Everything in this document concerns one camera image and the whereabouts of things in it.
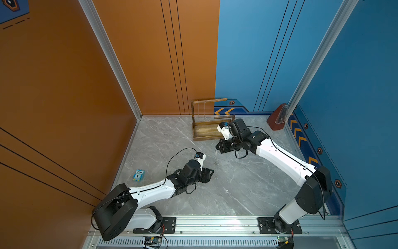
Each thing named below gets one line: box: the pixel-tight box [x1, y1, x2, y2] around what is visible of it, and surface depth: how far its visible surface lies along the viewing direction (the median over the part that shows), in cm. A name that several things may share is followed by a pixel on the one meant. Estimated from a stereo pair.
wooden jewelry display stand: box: [190, 98, 236, 142], surface depth 111 cm
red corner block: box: [266, 103, 289, 131], surface depth 110 cm
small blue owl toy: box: [132, 169, 146, 182], surface depth 91 cm
